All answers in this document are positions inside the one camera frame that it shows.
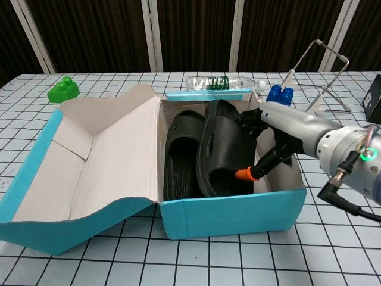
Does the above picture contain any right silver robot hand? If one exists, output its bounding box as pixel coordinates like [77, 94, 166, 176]
[234, 102, 342, 182]

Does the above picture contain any black rubber slipper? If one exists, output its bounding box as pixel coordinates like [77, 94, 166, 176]
[163, 110, 206, 200]
[195, 99, 263, 197]

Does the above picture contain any light blue shoe box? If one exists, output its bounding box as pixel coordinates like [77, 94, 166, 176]
[0, 83, 308, 256]

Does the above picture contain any small black box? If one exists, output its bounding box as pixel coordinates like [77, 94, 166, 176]
[362, 74, 381, 123]

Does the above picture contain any blue toy building block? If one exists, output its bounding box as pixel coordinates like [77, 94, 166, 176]
[266, 85, 295, 107]

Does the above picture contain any clear plastic water bottle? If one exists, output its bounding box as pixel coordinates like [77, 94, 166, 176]
[186, 76, 267, 92]

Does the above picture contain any white black-grid tablecloth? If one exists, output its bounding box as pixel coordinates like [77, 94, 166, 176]
[0, 71, 381, 286]

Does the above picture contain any dark folding partition screen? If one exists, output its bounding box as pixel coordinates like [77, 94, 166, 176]
[0, 0, 381, 74]

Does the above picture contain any green toy building block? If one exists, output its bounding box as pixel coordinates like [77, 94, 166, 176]
[46, 76, 80, 105]

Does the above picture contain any metal wire stand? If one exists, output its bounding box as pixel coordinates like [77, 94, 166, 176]
[281, 39, 352, 116]

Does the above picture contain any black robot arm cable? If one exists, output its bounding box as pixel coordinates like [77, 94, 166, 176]
[317, 150, 381, 223]

